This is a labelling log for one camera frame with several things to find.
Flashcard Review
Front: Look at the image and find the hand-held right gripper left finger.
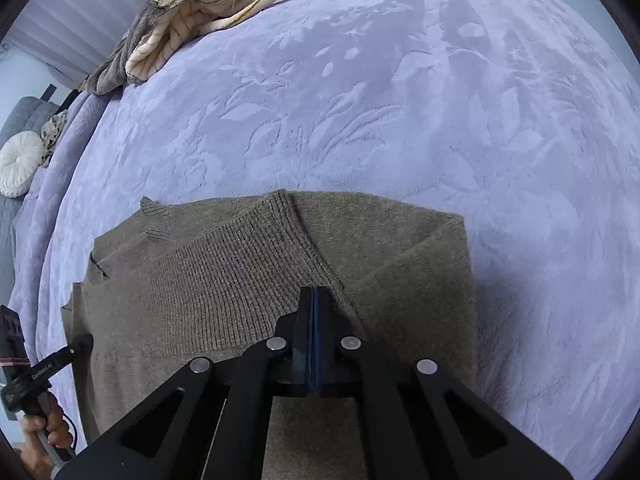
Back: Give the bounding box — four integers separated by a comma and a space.
52, 286, 316, 480

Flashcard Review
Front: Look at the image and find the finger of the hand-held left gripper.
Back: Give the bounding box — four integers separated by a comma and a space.
30, 335, 96, 382

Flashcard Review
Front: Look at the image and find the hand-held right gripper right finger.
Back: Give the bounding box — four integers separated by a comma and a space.
312, 286, 573, 480

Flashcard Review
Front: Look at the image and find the olive knit sweater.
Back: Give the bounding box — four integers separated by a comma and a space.
61, 189, 478, 480

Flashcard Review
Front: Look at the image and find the person's left forearm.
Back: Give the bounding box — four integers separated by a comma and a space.
19, 447, 57, 480

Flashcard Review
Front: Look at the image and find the person's left hand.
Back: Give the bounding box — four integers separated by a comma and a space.
20, 391, 76, 468

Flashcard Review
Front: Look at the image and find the round white cushion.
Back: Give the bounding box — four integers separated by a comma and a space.
0, 131, 47, 198

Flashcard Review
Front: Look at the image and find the small taupe crumpled cloth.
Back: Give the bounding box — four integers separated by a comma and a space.
39, 109, 68, 168

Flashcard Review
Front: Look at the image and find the grey sofa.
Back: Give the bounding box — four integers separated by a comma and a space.
0, 96, 66, 301

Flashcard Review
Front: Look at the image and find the lavender embossed blanket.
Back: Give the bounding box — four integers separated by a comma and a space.
10, 0, 640, 466

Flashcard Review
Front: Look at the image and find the grey-brown fleece garment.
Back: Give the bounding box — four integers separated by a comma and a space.
85, 0, 171, 96

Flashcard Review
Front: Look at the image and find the lavender pleated curtain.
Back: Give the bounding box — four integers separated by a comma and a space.
10, 0, 196, 88

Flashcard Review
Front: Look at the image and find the cream striped garment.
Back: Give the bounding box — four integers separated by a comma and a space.
125, 0, 381, 83

